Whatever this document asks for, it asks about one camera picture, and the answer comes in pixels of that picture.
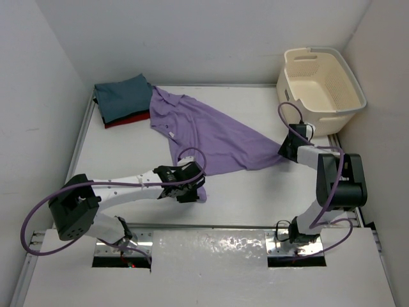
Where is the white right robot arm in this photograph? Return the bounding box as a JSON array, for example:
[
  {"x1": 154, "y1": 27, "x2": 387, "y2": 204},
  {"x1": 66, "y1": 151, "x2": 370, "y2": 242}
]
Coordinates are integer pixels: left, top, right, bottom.
[{"x1": 279, "y1": 122, "x2": 367, "y2": 244}]

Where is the red t shirt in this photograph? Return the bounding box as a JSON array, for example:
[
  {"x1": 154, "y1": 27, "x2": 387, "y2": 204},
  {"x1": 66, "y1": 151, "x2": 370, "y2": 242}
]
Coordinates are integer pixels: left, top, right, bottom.
[{"x1": 104, "y1": 113, "x2": 150, "y2": 129}]

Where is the white front cover panel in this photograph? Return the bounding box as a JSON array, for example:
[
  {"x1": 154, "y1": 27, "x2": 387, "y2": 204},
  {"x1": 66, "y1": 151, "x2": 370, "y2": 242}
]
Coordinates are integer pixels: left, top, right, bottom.
[{"x1": 24, "y1": 228, "x2": 394, "y2": 306}]

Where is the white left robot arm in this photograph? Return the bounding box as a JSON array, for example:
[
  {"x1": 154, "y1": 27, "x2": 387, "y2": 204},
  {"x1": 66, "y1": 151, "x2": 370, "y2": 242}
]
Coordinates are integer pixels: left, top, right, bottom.
[{"x1": 48, "y1": 161, "x2": 205, "y2": 245}]

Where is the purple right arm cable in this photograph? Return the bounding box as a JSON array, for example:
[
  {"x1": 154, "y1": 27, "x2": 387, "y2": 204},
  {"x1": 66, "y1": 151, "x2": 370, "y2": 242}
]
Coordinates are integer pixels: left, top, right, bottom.
[{"x1": 277, "y1": 102, "x2": 355, "y2": 260}]

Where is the cream plastic laundry basket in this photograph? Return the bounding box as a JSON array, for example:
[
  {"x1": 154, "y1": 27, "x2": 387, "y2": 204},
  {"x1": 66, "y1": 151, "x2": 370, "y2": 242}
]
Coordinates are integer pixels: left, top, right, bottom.
[{"x1": 276, "y1": 47, "x2": 367, "y2": 136}]

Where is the black t shirt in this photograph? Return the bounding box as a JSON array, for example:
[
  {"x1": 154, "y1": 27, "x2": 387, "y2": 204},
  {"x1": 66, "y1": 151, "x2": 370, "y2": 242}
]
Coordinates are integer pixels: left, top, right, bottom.
[{"x1": 93, "y1": 97, "x2": 151, "y2": 124}]

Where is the teal t shirt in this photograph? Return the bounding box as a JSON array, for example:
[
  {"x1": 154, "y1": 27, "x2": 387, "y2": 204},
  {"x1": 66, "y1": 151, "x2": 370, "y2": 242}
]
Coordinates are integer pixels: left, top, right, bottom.
[{"x1": 93, "y1": 74, "x2": 153, "y2": 104}]

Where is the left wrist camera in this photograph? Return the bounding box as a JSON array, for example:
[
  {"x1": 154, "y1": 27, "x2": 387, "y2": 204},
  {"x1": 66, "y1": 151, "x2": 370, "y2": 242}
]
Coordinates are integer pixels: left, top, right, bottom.
[{"x1": 177, "y1": 156, "x2": 195, "y2": 166}]

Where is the lavender t shirt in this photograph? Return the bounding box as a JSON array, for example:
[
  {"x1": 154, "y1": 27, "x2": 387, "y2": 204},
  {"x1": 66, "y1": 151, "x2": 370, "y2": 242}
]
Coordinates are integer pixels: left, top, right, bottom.
[{"x1": 148, "y1": 84, "x2": 288, "y2": 204}]

